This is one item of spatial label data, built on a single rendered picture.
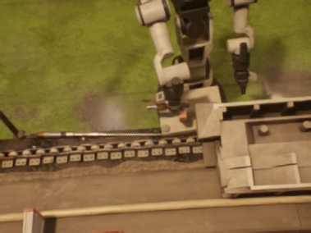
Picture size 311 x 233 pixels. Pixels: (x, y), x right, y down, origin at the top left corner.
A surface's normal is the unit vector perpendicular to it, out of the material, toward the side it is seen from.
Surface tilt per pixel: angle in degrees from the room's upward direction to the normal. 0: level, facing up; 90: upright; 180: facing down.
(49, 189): 0
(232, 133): 10
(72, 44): 0
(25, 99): 0
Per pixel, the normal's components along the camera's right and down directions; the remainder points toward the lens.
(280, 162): -0.57, -0.23
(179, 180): -0.09, -0.47
